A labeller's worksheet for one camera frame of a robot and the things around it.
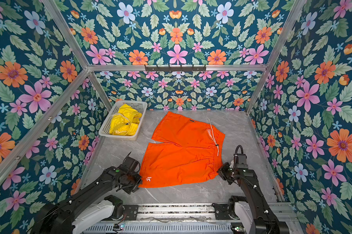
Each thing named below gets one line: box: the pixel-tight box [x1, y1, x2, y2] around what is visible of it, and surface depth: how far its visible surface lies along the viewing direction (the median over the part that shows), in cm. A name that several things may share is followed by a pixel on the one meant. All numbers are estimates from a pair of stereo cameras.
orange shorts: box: [138, 111, 226, 189], surface depth 97 cm
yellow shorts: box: [109, 103, 143, 137], surface depth 103 cm
